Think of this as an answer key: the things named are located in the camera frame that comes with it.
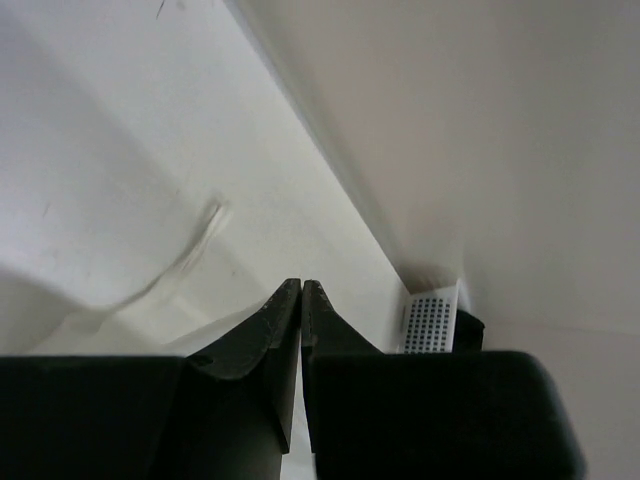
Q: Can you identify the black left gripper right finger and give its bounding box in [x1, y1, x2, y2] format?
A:
[301, 280, 587, 479]

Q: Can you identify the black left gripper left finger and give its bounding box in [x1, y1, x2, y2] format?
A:
[1, 279, 302, 479]

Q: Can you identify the white tank top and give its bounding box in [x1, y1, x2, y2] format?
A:
[1, 198, 228, 355]

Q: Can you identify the white plastic laundry basket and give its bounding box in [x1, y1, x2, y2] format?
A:
[399, 281, 460, 354]

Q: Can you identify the black garment in basket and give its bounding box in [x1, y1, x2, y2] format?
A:
[452, 309, 485, 353]

